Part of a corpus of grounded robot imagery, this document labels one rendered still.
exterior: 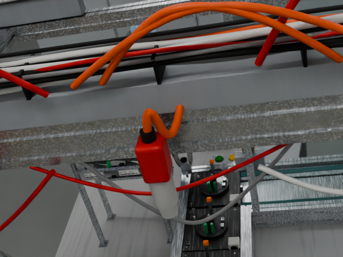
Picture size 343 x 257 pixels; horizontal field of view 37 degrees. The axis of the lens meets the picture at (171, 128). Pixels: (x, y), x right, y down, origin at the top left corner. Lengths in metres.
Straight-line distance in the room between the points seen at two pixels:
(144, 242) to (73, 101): 1.57
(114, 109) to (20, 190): 3.65
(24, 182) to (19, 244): 0.75
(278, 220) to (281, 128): 1.45
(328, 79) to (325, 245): 1.50
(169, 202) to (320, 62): 0.33
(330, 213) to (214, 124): 1.48
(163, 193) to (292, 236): 1.50
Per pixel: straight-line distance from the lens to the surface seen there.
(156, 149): 0.80
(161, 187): 0.85
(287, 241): 2.29
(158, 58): 0.81
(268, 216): 2.31
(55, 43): 5.32
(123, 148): 0.95
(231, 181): 2.43
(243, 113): 0.87
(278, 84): 0.84
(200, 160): 2.77
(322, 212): 2.31
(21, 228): 4.14
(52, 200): 4.26
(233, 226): 2.23
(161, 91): 0.85
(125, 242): 2.44
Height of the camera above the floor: 2.56
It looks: 34 degrees down
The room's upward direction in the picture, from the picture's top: 14 degrees counter-clockwise
